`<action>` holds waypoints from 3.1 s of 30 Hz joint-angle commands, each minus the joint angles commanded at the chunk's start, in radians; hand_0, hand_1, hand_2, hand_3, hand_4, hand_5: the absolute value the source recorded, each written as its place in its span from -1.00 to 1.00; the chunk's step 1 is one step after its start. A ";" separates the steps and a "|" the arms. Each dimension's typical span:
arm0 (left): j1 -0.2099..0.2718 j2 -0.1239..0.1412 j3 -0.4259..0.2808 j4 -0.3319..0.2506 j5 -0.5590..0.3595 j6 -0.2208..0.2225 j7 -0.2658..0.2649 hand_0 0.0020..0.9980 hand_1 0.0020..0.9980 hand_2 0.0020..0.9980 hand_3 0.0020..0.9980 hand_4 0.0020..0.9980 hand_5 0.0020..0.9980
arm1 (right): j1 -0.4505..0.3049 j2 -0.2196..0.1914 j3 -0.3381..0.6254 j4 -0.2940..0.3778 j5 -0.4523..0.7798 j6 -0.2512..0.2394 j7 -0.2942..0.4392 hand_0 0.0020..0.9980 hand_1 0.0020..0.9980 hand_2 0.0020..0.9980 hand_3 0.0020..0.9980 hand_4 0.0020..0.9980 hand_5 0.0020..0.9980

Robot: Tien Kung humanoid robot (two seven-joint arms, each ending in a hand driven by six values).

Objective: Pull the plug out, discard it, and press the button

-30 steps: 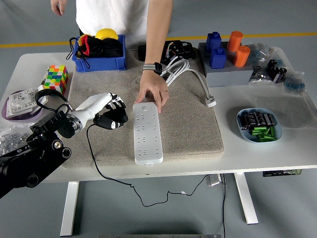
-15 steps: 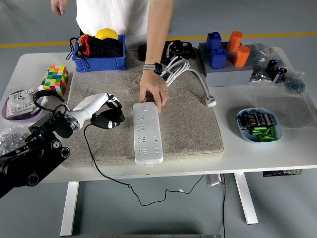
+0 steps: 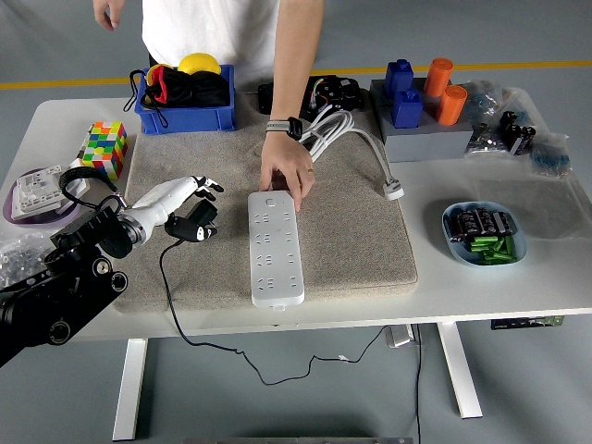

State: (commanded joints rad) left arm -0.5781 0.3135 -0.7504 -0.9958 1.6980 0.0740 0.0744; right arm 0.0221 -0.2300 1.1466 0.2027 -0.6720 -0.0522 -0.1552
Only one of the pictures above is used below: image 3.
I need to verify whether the person's right hand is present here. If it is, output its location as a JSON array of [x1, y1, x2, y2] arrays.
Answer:
[[92, 0, 122, 32]]

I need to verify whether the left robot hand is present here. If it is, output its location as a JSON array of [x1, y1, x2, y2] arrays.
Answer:
[[120, 174, 226, 244]]

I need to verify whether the person's left hand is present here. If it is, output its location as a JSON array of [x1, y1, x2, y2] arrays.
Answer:
[[258, 131, 316, 213]]

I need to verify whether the black power adapter with cord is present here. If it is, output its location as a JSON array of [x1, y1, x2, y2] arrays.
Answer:
[[159, 198, 390, 386]]

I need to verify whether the white power strip with cord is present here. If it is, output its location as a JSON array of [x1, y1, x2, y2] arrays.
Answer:
[[247, 109, 406, 313]]

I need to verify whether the black wrist watch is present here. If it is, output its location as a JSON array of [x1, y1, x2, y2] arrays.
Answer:
[[265, 117, 304, 142]]

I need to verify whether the multicolour puzzle cube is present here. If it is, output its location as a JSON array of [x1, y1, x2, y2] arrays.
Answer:
[[79, 120, 130, 181]]

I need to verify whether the black electronic device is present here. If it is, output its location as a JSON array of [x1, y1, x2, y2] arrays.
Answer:
[[256, 74, 363, 122]]

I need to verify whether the blue plastic bin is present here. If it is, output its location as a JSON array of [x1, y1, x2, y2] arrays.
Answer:
[[133, 63, 238, 136]]

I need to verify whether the grey-brown mat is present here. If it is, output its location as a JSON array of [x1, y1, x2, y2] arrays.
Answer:
[[113, 92, 420, 315]]

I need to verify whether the person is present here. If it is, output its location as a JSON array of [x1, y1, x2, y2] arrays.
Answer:
[[141, 0, 283, 89]]

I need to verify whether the yellow ball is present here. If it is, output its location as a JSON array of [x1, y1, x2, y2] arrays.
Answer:
[[177, 53, 223, 76]]

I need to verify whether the blue plastic block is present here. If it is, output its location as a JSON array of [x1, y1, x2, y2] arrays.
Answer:
[[383, 58, 414, 99], [391, 88, 425, 130]]

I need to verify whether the grey block base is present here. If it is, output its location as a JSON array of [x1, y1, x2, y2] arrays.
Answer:
[[369, 77, 475, 164]]

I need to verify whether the clear bag of screws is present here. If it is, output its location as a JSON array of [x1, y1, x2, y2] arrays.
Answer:
[[0, 230, 56, 290]]

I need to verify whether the orange cylinder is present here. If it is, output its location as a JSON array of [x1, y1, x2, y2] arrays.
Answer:
[[437, 84, 469, 127], [423, 57, 454, 98]]

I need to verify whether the black cylindrical capacitor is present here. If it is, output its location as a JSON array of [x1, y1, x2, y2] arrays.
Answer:
[[492, 210, 517, 237], [460, 208, 482, 237], [445, 213, 463, 244], [478, 207, 499, 236]]

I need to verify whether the white table leg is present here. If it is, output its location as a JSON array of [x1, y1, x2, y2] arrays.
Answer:
[[437, 322, 485, 420], [112, 338, 149, 441]]

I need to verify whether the clear bag of small parts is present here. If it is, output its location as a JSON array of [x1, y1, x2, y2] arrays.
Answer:
[[463, 120, 510, 159]]

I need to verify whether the clear crumpled plastic bag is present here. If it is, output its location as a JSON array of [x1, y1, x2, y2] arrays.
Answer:
[[462, 79, 505, 122]]

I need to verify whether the clear bag of black capacitors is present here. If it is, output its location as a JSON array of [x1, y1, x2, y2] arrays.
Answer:
[[497, 109, 538, 157]]

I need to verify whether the flat clear plastic bag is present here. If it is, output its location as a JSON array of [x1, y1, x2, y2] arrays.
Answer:
[[466, 170, 592, 241]]

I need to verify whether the light blue bowl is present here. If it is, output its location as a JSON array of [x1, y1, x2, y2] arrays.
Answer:
[[441, 200, 529, 268]]

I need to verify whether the clear bag of blue components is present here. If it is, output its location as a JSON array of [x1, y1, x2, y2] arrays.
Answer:
[[528, 132, 574, 180]]

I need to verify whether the black table control panel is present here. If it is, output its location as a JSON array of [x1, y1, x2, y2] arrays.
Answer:
[[490, 315, 565, 331]]

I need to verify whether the white wall socket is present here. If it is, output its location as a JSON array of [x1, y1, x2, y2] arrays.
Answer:
[[9, 165, 65, 221]]

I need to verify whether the metal bracket under table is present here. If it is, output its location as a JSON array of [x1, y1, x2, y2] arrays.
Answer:
[[384, 325, 415, 348]]

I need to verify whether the black hanging cable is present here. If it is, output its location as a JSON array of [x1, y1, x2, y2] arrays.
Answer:
[[413, 323, 423, 444]]

